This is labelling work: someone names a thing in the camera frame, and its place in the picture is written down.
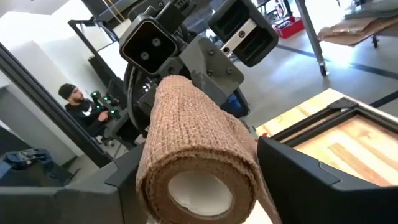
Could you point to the red plastic crate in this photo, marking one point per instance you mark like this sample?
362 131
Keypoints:
289 28

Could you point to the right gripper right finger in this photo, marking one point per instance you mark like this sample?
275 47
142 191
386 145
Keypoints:
311 193

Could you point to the person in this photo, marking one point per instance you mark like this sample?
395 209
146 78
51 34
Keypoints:
84 115

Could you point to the brown elastic bandage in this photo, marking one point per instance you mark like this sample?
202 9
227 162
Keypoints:
192 130

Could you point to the grey rolling cart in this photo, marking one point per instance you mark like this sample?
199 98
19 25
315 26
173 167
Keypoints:
311 31

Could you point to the brown cardboard sheet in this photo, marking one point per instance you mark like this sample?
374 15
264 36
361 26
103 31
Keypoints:
351 29

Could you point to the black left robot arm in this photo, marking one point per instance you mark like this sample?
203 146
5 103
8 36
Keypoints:
132 93

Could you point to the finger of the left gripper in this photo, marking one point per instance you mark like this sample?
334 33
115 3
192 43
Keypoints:
147 102
211 68

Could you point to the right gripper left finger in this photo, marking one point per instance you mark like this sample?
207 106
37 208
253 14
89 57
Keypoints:
62 205

